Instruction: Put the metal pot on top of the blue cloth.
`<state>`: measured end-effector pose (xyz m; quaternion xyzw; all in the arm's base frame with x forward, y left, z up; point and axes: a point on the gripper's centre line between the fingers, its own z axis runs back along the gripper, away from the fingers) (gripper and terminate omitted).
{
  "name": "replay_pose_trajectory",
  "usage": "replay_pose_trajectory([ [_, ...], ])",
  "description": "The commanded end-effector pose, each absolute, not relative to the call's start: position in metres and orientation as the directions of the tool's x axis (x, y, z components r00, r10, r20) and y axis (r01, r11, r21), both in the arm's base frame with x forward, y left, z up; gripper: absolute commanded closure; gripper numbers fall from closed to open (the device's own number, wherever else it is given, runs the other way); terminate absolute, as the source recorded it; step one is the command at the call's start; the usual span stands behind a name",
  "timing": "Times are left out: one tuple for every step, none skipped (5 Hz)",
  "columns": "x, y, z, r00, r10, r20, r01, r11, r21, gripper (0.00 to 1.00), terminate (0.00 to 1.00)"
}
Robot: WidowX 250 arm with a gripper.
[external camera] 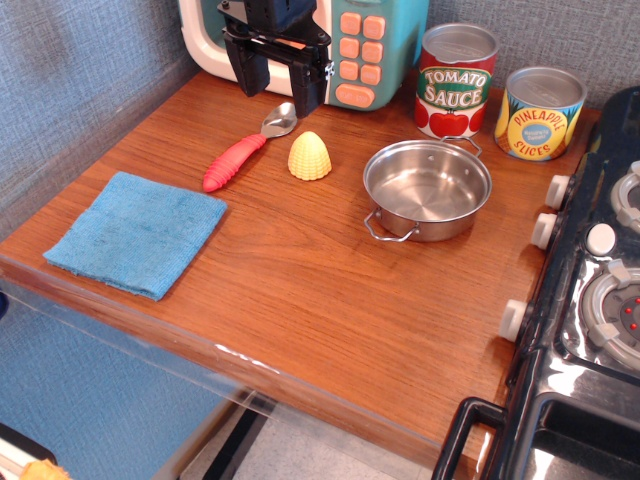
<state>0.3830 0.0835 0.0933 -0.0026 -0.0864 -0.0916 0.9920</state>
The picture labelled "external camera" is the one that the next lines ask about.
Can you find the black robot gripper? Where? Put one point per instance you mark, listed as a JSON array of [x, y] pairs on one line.
[[283, 31]]

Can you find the small metal pot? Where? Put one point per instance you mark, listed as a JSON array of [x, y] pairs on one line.
[[425, 190]]

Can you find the blue cloth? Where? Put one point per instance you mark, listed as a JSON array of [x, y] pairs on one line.
[[138, 235]]

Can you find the yellow toy corn piece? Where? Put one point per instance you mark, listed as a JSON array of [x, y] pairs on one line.
[[308, 158]]

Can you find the teal toy microwave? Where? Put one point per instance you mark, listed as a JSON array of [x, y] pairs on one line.
[[374, 44]]

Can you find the tomato sauce can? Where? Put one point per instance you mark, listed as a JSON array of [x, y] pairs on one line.
[[454, 79]]

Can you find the pineapple slices can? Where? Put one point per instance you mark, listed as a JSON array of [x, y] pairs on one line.
[[539, 113]]

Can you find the white stove knob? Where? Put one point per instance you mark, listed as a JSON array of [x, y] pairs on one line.
[[556, 191], [543, 229], [512, 318]]

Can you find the white stove button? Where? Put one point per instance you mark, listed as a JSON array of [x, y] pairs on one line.
[[600, 239]]

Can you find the grey stove burner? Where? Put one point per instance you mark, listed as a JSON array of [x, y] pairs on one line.
[[610, 312], [626, 214]]

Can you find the black toy stove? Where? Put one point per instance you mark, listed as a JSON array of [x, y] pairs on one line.
[[572, 410]]

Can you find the yellow object at corner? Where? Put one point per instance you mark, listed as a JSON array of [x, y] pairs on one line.
[[43, 470]]

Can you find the red handled metal spoon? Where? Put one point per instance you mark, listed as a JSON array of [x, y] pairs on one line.
[[279, 122]]

